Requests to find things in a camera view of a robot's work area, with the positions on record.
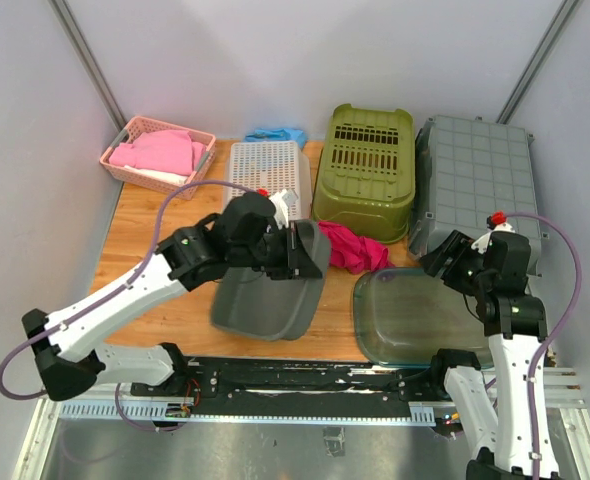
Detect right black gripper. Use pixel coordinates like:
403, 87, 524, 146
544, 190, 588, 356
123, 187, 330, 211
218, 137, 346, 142
419, 229, 492, 295

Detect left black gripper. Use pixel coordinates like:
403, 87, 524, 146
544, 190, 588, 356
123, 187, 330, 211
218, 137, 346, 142
231, 220, 323, 281

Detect clear plastic container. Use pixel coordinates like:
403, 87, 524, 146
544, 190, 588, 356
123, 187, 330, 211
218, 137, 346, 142
351, 268, 492, 368

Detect dark grey tray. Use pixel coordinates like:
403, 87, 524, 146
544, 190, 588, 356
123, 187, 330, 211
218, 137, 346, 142
210, 229, 331, 341

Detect large grey plastic bin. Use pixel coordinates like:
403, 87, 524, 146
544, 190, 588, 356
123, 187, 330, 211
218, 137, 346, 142
408, 115, 538, 260

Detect white perforated basket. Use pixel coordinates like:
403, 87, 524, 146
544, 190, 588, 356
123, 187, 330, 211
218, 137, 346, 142
225, 141, 312, 220

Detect green plastic basin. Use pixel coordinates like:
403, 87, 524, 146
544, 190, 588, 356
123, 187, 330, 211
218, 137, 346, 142
311, 104, 415, 244

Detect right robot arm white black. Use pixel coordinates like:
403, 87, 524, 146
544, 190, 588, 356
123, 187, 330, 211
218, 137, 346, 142
420, 223, 561, 479

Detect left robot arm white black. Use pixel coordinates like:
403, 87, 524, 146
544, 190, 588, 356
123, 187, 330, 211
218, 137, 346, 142
22, 193, 331, 401

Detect magenta crumpled cloth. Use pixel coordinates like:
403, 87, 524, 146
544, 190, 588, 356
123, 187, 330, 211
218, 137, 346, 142
318, 221, 394, 274

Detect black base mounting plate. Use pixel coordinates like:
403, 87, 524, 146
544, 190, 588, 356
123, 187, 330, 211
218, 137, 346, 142
129, 357, 449, 419

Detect blue packet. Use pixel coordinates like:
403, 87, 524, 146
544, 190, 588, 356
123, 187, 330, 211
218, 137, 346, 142
243, 128, 308, 149

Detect white folded cloth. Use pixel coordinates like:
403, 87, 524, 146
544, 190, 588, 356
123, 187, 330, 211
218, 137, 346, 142
125, 166, 188, 188

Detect pink folded towel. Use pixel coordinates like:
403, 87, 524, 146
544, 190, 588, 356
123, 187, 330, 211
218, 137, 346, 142
109, 130, 206, 176

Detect pink plastic basket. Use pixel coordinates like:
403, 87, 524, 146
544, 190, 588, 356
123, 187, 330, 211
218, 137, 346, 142
99, 116, 216, 194

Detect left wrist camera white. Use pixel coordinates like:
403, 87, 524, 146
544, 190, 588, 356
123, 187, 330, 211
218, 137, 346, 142
269, 189, 299, 228

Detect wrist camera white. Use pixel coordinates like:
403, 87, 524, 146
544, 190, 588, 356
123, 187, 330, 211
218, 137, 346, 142
470, 211, 516, 255
269, 189, 299, 228

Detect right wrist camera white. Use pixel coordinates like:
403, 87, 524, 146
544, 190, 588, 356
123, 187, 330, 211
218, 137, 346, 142
470, 211, 516, 255

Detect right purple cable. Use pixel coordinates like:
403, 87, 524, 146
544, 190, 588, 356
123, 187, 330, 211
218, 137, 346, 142
444, 212, 584, 480

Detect white cable duct rail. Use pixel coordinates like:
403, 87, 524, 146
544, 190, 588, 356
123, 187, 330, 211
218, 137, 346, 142
59, 400, 436, 427

